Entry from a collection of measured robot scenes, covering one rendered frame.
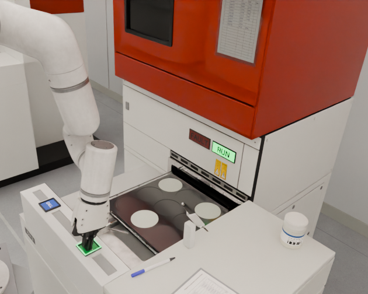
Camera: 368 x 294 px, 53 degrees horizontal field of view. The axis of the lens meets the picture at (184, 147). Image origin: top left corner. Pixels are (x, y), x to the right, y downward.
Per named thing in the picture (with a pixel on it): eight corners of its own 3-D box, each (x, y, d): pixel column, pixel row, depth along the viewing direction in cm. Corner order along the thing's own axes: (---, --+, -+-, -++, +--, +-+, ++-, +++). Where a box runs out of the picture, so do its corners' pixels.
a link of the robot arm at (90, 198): (101, 178, 110) (100, 187, 111) (74, 183, 104) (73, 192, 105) (117, 191, 105) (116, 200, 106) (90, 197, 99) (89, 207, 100)
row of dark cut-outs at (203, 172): (170, 154, 167) (170, 150, 166) (247, 201, 139) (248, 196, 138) (169, 155, 166) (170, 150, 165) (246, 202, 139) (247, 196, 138)
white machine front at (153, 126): (127, 146, 197) (126, 73, 178) (248, 227, 146) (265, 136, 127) (122, 148, 195) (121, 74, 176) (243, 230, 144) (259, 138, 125)
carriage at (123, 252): (92, 219, 140) (92, 213, 138) (153, 278, 117) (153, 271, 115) (73, 228, 135) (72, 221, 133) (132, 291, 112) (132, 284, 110)
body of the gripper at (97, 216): (103, 185, 111) (97, 217, 115) (71, 191, 104) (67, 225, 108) (117, 196, 106) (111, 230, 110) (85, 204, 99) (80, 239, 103)
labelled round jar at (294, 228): (287, 231, 123) (292, 208, 118) (306, 242, 119) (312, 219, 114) (274, 240, 119) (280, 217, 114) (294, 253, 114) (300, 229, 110)
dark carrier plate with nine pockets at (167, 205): (172, 174, 163) (172, 172, 162) (231, 213, 141) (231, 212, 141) (103, 203, 141) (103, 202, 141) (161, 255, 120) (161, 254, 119)
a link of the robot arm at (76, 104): (34, 74, 93) (71, 168, 110) (58, 93, 82) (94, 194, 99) (67, 62, 97) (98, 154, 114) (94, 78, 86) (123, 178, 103)
